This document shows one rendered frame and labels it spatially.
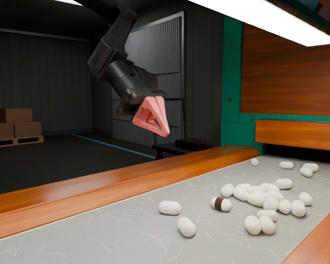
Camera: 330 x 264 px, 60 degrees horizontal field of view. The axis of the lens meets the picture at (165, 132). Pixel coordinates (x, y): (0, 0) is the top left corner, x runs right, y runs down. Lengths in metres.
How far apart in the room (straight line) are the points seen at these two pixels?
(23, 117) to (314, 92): 6.27
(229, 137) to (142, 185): 0.52
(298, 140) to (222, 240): 0.52
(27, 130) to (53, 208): 5.94
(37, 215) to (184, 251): 0.23
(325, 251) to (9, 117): 6.51
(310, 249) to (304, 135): 0.53
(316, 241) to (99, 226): 0.28
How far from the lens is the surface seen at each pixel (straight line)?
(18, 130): 6.35
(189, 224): 0.40
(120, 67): 0.62
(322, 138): 0.85
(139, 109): 0.56
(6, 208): 0.49
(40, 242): 0.42
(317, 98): 0.92
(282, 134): 0.88
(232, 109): 1.01
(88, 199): 0.51
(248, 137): 0.99
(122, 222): 0.45
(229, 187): 0.55
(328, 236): 0.40
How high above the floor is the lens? 0.93
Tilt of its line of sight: 7 degrees down
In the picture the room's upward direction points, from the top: straight up
